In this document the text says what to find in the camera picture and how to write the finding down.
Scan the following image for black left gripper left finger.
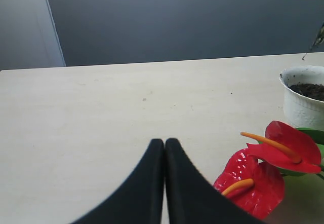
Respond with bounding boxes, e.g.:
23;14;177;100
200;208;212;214
74;139;164;223

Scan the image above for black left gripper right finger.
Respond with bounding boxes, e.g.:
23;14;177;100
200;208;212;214
165;138;263;223

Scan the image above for red anthurium flowers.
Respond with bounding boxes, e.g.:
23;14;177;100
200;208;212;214
213;121;323;219

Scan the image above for white ceramic flower pot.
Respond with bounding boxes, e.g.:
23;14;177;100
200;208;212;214
279;65;323;131

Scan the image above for dark potting soil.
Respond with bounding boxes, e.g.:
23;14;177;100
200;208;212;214
289;83;324;101

